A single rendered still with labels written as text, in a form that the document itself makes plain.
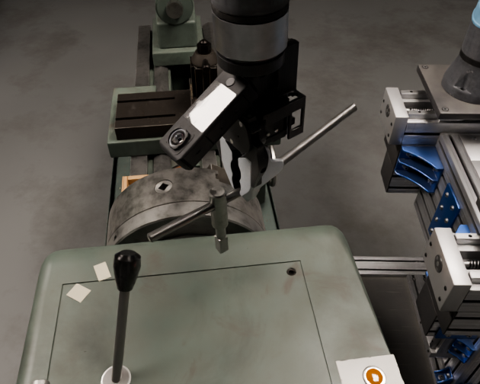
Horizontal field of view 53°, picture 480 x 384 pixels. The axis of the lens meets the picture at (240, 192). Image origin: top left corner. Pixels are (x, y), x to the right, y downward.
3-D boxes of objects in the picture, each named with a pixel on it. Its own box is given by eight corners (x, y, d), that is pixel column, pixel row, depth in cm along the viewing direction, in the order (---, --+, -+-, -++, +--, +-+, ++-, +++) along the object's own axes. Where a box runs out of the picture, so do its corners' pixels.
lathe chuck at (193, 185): (279, 283, 104) (252, 183, 82) (139, 313, 106) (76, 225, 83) (272, 250, 110) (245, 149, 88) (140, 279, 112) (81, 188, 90)
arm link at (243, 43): (241, 33, 43) (193, 2, 47) (242, 78, 46) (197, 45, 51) (305, 9, 46) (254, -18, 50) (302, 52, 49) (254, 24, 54)
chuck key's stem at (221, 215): (219, 257, 67) (214, 200, 59) (211, 248, 68) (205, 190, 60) (232, 250, 68) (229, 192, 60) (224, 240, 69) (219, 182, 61)
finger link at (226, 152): (269, 179, 66) (273, 127, 59) (235, 198, 64) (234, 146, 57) (256, 166, 68) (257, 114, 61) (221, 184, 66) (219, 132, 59)
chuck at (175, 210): (282, 296, 102) (255, 198, 79) (139, 328, 104) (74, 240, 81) (279, 283, 104) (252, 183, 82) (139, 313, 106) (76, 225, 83)
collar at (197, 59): (219, 67, 136) (219, 57, 134) (191, 68, 135) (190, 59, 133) (217, 52, 141) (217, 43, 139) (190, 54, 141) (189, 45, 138)
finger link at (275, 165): (289, 196, 64) (290, 140, 57) (254, 216, 61) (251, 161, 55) (274, 184, 66) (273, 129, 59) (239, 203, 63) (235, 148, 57)
